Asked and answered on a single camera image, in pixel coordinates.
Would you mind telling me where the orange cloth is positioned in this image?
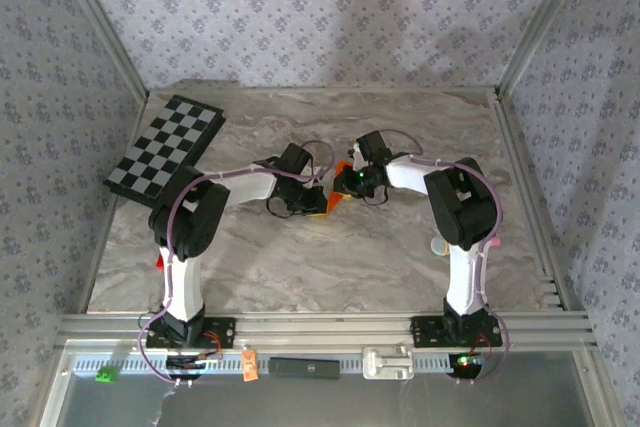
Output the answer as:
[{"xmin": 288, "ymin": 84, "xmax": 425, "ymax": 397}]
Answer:
[{"xmin": 327, "ymin": 160, "xmax": 354, "ymax": 214}]

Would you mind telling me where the pink toy microphone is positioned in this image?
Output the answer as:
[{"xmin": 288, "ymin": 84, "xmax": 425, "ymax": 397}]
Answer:
[{"xmin": 430, "ymin": 236, "xmax": 503, "ymax": 256}]

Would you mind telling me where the black and grey chessboard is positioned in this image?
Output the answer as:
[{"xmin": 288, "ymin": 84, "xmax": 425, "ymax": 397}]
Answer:
[{"xmin": 103, "ymin": 94, "xmax": 227, "ymax": 207}]

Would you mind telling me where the black bar device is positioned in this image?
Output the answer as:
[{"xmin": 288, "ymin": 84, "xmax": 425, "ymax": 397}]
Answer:
[{"xmin": 267, "ymin": 356, "xmax": 341, "ymax": 381}]

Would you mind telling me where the orange tag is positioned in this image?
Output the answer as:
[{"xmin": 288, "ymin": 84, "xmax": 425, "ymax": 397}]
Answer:
[{"xmin": 241, "ymin": 349, "xmax": 260, "ymax": 382}]

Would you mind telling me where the black left gripper cable loop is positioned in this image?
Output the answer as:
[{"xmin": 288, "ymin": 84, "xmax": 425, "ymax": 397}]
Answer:
[{"xmin": 264, "ymin": 193, "xmax": 297, "ymax": 220}]

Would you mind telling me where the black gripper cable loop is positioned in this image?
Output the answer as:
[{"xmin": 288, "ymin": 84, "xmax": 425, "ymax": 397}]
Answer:
[
  {"xmin": 264, "ymin": 193, "xmax": 297, "ymax": 220},
  {"xmin": 362, "ymin": 184, "xmax": 391, "ymax": 207}
]

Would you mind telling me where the black right gripper cable loop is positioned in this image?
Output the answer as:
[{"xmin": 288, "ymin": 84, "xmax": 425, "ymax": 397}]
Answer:
[{"xmin": 362, "ymin": 184, "xmax": 391, "ymax": 207}]

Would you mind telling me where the aluminium frame cross rail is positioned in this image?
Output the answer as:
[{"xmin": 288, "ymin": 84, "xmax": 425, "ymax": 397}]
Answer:
[{"xmin": 57, "ymin": 311, "xmax": 599, "ymax": 353}]

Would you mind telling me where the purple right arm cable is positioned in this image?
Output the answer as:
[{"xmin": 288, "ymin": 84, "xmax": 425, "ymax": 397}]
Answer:
[{"xmin": 379, "ymin": 129, "xmax": 511, "ymax": 388}]

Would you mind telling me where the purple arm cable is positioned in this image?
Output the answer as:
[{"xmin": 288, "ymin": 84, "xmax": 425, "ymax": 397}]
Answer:
[
  {"xmin": 137, "ymin": 139, "xmax": 335, "ymax": 388},
  {"xmin": 379, "ymin": 129, "xmax": 511, "ymax": 388}
]

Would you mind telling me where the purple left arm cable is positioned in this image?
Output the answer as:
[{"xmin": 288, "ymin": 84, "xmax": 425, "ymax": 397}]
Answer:
[{"xmin": 137, "ymin": 139, "xmax": 335, "ymax": 388}]

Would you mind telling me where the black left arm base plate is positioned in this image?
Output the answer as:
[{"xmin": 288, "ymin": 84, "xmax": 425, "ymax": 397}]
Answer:
[{"xmin": 146, "ymin": 315, "xmax": 237, "ymax": 350}]

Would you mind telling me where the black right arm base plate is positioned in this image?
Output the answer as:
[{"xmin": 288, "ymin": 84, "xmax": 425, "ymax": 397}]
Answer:
[{"xmin": 409, "ymin": 315, "xmax": 504, "ymax": 348}]

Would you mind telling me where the white plastic bracket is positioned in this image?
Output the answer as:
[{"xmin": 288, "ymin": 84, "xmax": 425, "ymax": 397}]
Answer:
[{"xmin": 362, "ymin": 345, "xmax": 415, "ymax": 381}]

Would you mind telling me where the aluminium table side rail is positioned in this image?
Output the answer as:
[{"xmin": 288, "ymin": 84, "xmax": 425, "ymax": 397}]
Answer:
[
  {"xmin": 492, "ymin": 89, "xmax": 571, "ymax": 311},
  {"xmin": 77, "ymin": 91, "xmax": 151, "ymax": 313}
]

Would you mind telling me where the grey slotted cable tray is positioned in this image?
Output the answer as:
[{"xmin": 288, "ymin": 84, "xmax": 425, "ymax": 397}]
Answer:
[{"xmin": 72, "ymin": 352, "xmax": 489, "ymax": 377}]

